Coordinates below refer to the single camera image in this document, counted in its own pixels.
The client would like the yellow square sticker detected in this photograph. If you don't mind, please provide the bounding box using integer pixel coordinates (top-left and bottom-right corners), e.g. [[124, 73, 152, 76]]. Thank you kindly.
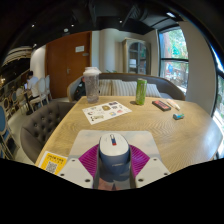
[[37, 150, 69, 176]]

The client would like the printed white paper sheet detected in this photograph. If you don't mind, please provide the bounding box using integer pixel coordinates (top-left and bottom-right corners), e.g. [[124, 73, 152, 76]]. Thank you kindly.
[[81, 100, 133, 126]]

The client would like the brown wooden door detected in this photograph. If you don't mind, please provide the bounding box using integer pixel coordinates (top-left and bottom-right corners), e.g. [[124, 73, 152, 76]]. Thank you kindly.
[[45, 30, 93, 100]]

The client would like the wide black-framed window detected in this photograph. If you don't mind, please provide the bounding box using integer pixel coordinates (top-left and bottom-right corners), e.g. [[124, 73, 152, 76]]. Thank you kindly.
[[209, 46, 224, 158]]

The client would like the black backpack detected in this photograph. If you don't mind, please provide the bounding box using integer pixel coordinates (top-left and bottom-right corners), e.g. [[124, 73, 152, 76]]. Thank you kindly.
[[73, 77, 88, 102]]

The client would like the brown curved sofa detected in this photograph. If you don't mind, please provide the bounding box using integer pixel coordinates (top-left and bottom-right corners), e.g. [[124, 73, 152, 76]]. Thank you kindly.
[[67, 72, 186, 103]]

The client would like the wooden glass-door cabinet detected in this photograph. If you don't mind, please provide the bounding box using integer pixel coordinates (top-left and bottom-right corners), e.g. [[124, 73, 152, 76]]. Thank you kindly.
[[121, 37, 151, 76]]

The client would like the green drink can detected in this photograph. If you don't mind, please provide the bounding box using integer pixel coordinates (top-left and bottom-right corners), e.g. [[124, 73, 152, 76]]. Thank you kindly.
[[135, 78, 148, 106]]

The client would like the white chairs group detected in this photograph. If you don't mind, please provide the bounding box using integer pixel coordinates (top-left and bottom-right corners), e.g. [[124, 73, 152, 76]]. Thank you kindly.
[[28, 74, 53, 108]]

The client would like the narrow black-framed window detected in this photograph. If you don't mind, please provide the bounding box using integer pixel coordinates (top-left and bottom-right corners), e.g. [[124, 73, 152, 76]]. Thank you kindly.
[[158, 26, 190, 94]]

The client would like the person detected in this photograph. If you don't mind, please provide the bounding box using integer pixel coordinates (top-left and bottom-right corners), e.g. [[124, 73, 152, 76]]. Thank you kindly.
[[23, 70, 40, 101]]

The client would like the striped cushion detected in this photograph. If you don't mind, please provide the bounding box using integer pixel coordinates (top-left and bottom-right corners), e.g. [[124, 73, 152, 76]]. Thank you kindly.
[[98, 79, 113, 97], [110, 79, 138, 98], [145, 83, 163, 99]]

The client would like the clear plastic shaker bottle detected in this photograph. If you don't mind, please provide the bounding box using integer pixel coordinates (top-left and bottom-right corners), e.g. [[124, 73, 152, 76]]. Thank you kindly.
[[82, 66, 102, 104]]

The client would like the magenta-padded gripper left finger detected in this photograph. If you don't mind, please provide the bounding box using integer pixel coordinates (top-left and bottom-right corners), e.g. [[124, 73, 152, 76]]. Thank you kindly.
[[58, 143, 101, 190]]

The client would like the small teal packet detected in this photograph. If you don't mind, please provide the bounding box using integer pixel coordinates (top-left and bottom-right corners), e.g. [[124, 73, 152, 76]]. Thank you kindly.
[[172, 112, 185, 121]]

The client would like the white and blue computer mouse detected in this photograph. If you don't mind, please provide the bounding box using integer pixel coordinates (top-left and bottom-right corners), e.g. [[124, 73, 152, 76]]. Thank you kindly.
[[98, 132, 132, 183]]

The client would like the grey tufted armchair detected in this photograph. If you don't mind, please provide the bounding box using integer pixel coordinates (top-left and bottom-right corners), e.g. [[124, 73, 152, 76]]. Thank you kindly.
[[19, 101, 77, 164]]

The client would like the black and red flat box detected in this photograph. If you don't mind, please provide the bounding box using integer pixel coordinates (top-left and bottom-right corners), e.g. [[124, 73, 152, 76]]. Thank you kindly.
[[151, 99, 172, 112]]

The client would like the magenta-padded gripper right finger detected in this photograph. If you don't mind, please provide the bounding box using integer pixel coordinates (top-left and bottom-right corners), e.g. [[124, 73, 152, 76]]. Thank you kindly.
[[128, 143, 172, 189]]

